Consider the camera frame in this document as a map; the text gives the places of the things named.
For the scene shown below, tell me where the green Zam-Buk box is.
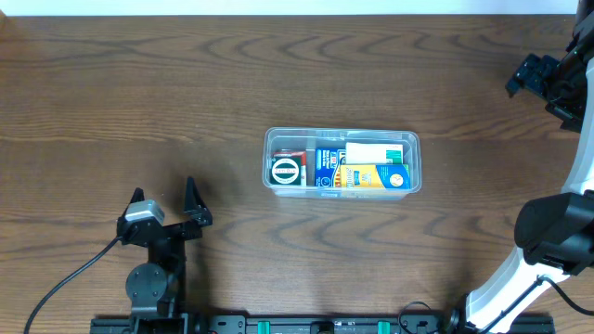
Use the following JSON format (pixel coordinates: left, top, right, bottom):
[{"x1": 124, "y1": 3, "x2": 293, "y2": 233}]
[{"x1": 269, "y1": 154, "x2": 303, "y2": 186}]

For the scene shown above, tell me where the red ActiFast box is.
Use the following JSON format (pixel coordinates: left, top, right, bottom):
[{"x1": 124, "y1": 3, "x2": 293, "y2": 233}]
[{"x1": 272, "y1": 151, "x2": 306, "y2": 186}]

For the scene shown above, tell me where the blue Kool Fever box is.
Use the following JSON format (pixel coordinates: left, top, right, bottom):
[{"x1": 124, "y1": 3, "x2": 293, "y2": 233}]
[{"x1": 315, "y1": 148, "x2": 346, "y2": 187}]

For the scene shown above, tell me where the white Panadol box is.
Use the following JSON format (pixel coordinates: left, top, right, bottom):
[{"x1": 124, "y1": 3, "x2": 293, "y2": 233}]
[{"x1": 345, "y1": 143, "x2": 404, "y2": 164}]

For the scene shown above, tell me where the yellow Woods box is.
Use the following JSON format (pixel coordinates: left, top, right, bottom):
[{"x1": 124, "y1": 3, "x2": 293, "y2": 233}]
[{"x1": 340, "y1": 164, "x2": 411, "y2": 189}]

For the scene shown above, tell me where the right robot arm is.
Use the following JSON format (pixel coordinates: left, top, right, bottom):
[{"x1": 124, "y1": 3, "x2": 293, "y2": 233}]
[{"x1": 441, "y1": 0, "x2": 593, "y2": 333}]

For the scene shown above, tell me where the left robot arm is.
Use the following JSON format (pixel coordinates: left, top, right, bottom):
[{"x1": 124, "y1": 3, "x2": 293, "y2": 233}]
[{"x1": 116, "y1": 177, "x2": 213, "y2": 333}]

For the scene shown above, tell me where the clear plastic container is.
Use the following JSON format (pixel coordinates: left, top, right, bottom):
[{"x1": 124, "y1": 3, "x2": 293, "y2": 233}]
[{"x1": 262, "y1": 127, "x2": 422, "y2": 199}]

